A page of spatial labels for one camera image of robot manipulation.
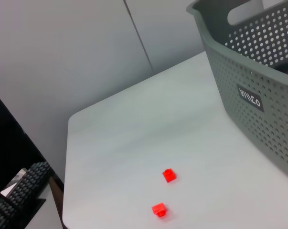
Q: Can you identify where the black computer keyboard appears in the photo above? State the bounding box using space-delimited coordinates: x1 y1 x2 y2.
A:
0 161 53 229

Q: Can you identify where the small orange sloped brick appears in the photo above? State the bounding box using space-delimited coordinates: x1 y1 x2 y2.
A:
151 202 168 218

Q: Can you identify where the black computer monitor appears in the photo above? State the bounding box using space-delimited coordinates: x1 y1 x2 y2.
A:
0 86 46 198

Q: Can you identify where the grey perforated storage basket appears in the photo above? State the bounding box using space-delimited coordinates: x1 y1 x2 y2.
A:
185 0 288 185

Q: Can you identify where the small orange square brick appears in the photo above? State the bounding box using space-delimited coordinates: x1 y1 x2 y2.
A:
162 168 178 184

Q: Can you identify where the black monitor stand base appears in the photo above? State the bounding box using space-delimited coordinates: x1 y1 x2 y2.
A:
12 197 47 229

